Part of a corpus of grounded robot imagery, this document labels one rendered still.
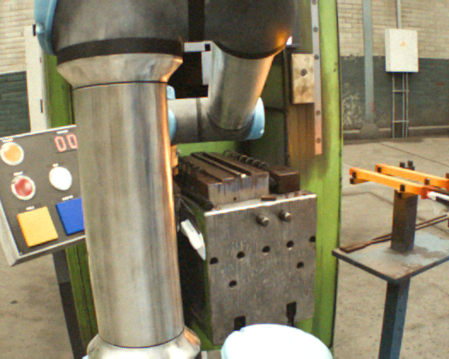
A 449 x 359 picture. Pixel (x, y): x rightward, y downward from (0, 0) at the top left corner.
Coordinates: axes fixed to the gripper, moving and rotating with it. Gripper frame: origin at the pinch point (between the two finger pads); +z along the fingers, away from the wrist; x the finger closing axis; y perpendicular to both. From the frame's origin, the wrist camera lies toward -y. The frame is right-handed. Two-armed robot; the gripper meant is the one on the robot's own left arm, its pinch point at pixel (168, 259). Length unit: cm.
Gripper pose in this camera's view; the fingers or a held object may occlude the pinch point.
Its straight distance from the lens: 99.6
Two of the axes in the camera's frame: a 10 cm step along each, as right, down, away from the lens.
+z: 0.4, 9.7, 2.4
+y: -0.5, 2.4, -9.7
